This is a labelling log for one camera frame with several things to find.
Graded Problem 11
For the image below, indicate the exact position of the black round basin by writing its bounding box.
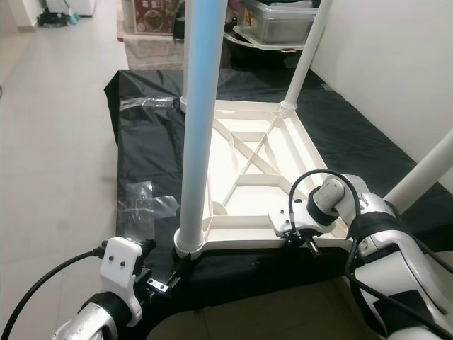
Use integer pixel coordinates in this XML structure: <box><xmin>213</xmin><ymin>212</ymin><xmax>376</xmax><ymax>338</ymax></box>
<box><xmin>223</xmin><ymin>28</ymin><xmax>309</xmax><ymax>64</ymax></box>

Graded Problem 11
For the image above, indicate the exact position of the white appliance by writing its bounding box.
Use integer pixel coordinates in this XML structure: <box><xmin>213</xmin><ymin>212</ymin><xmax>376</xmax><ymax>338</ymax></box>
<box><xmin>67</xmin><ymin>0</ymin><xmax>96</xmax><ymax>16</ymax></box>

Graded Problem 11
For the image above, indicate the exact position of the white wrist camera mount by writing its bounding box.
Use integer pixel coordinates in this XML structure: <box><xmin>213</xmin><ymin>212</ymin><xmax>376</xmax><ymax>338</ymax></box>
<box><xmin>99</xmin><ymin>237</ymin><xmax>148</xmax><ymax>305</ymax></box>
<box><xmin>269</xmin><ymin>207</ymin><xmax>319</xmax><ymax>240</ymax></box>

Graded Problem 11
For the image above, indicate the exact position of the clear plastic container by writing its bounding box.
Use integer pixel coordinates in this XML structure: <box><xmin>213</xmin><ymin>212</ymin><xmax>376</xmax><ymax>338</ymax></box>
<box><xmin>237</xmin><ymin>0</ymin><xmax>319</xmax><ymax>43</ymax></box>

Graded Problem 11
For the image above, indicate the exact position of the crumpled clear tape patch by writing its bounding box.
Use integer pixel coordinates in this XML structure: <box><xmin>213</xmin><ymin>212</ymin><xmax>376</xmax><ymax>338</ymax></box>
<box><xmin>124</xmin><ymin>183</ymin><xmax>179</xmax><ymax>231</ymax></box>

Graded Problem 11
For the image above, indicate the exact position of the black plastic bag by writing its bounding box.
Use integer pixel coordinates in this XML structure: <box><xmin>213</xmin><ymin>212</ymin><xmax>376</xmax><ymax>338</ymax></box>
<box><xmin>170</xmin><ymin>0</ymin><xmax>188</xmax><ymax>40</ymax></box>

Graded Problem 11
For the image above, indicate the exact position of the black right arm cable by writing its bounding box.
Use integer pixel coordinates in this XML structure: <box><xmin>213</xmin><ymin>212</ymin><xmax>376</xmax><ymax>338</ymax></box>
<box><xmin>287</xmin><ymin>170</ymin><xmax>453</xmax><ymax>334</ymax></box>

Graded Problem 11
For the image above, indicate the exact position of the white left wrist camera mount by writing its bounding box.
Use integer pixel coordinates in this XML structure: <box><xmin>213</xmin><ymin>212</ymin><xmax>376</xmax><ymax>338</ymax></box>
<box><xmin>99</xmin><ymin>237</ymin><xmax>148</xmax><ymax>305</ymax></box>

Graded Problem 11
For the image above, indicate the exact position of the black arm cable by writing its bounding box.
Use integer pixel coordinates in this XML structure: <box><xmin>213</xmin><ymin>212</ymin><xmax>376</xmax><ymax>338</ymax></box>
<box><xmin>287</xmin><ymin>170</ymin><xmax>453</xmax><ymax>334</ymax></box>
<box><xmin>0</xmin><ymin>244</ymin><xmax>107</xmax><ymax>340</ymax></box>

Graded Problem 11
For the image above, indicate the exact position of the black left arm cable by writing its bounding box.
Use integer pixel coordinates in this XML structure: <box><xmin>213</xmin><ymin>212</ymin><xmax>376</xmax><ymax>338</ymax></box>
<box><xmin>0</xmin><ymin>244</ymin><xmax>107</xmax><ymax>340</ymax></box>

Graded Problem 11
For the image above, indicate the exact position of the orange-lidded clear storage bin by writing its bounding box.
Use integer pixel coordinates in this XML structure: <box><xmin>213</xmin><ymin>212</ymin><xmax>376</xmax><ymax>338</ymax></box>
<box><xmin>122</xmin><ymin>0</ymin><xmax>185</xmax><ymax>36</ymax></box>

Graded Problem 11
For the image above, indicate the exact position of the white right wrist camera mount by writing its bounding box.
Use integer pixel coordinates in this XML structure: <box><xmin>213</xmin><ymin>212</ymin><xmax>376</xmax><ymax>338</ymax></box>
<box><xmin>269</xmin><ymin>207</ymin><xmax>319</xmax><ymax>240</ymax></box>

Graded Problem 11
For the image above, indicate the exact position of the white plastic table top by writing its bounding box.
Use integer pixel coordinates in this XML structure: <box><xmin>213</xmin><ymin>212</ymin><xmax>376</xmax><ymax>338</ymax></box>
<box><xmin>173</xmin><ymin>99</ymin><xmax>372</xmax><ymax>257</ymax></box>

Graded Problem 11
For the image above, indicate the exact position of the beige patterned box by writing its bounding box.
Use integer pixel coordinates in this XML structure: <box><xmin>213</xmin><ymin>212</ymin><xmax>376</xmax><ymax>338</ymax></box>
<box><xmin>119</xmin><ymin>34</ymin><xmax>188</xmax><ymax>70</ymax></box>

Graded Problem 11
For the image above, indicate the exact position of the black tablecloth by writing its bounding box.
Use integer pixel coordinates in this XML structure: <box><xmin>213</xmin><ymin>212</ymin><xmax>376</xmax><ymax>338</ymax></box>
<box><xmin>105</xmin><ymin>67</ymin><xmax>453</xmax><ymax>334</ymax></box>

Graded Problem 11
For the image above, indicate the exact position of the black floor mop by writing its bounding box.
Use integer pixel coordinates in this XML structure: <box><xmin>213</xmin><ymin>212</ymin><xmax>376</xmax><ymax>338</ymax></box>
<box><xmin>39</xmin><ymin>0</ymin><xmax>75</xmax><ymax>28</ymax></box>

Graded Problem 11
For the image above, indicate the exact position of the clear tape strip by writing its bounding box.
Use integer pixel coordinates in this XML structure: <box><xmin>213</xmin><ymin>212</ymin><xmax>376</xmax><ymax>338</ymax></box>
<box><xmin>120</xmin><ymin>97</ymin><xmax>178</xmax><ymax>111</ymax></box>

